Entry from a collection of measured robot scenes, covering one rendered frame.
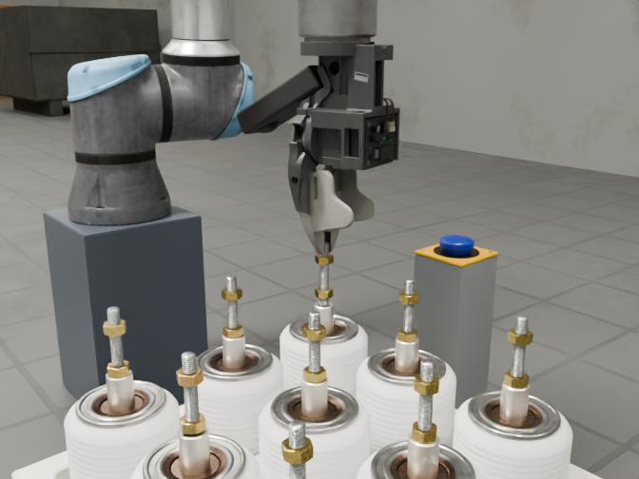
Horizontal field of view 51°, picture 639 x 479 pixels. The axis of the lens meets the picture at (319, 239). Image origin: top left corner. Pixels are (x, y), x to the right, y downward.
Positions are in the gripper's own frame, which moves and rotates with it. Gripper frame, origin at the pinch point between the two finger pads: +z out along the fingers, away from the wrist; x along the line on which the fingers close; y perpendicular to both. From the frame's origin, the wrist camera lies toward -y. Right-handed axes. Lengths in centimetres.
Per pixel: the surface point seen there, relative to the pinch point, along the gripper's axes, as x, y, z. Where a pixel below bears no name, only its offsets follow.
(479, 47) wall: 279, -96, -17
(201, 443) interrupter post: -26.0, 7.7, 7.7
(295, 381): -4.8, 0.2, 14.4
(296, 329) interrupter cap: -2.1, -1.6, 9.9
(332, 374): -3.3, 3.9, 13.2
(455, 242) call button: 14.2, 9.3, 2.3
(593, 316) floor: 85, 11, 35
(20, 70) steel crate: 251, -453, 2
